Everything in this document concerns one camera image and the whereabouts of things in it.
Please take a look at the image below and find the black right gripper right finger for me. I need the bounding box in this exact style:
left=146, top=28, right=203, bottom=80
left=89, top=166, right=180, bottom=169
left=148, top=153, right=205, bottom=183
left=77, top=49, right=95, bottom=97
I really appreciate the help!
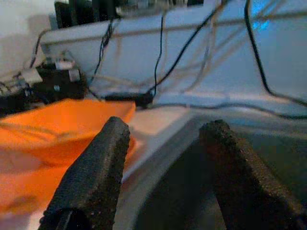
left=199, top=119, right=307, bottom=230

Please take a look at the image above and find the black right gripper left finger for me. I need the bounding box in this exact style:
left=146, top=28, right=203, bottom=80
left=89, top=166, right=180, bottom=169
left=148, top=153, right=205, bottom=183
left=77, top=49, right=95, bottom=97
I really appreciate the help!
left=37, top=116, right=132, bottom=230

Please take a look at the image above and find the orange plastic bowl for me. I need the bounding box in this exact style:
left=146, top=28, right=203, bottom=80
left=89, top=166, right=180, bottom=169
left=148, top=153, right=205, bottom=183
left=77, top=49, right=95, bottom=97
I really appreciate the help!
left=0, top=98, right=137, bottom=216

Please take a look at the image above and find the stainless steel sink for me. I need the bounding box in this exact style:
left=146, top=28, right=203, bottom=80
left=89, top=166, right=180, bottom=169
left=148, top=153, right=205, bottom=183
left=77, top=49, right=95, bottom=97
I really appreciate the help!
left=115, top=111, right=307, bottom=230

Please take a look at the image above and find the black power adapter brick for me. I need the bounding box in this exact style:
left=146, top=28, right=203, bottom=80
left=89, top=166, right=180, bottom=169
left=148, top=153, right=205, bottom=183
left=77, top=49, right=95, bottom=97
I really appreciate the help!
left=104, top=92, right=154, bottom=108

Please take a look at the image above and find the black charger device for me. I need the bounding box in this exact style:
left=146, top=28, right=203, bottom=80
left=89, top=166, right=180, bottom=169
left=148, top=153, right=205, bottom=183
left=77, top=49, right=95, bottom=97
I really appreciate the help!
left=0, top=66, right=87, bottom=115

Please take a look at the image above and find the black slatted rack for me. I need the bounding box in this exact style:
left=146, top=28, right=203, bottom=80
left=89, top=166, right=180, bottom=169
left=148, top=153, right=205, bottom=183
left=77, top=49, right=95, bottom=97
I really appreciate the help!
left=54, top=0, right=116, bottom=30

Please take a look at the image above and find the clear plastic case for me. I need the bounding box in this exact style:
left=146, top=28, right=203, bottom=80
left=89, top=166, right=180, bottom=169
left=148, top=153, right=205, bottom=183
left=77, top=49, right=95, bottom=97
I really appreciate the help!
left=116, top=0, right=173, bottom=16

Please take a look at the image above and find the knotted black cable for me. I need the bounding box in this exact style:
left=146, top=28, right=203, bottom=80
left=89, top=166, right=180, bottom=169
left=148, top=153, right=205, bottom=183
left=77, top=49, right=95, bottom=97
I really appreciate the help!
left=87, top=20, right=115, bottom=84

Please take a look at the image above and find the thick black cable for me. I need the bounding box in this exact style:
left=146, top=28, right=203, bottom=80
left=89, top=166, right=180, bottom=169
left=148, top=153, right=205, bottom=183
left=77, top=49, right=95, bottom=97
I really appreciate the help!
left=244, top=0, right=307, bottom=107

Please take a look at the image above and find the thin black cable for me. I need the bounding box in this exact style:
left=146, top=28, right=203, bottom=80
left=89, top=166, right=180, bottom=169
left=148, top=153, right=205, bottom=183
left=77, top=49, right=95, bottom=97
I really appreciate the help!
left=153, top=14, right=164, bottom=96

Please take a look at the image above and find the black adapter cable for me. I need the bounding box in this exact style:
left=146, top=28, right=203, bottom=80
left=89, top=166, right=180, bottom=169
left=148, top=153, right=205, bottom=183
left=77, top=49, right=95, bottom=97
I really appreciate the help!
left=146, top=0, right=227, bottom=95

